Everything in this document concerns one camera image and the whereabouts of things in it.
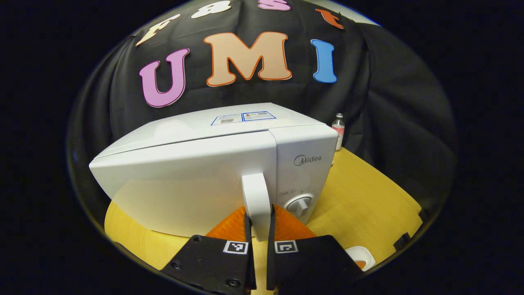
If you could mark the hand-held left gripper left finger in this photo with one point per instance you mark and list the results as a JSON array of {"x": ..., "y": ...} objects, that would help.
[{"x": 213, "y": 262}]

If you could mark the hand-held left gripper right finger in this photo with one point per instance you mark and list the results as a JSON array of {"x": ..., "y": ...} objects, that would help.
[{"x": 307, "y": 262}]

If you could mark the glazed donut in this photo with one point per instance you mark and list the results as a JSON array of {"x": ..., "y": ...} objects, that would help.
[{"x": 360, "y": 264}]

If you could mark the white microwave oven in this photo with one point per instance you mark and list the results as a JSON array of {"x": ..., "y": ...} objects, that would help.
[{"x": 196, "y": 172}]

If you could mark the white square plate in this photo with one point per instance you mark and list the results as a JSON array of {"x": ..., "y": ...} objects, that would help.
[{"x": 364, "y": 253}]

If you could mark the small clear bottle pink label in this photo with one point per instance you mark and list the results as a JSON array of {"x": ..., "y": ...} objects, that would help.
[{"x": 338, "y": 131}]

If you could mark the black backdrop cloth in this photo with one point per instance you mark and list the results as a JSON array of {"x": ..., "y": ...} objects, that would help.
[{"x": 393, "y": 102}]

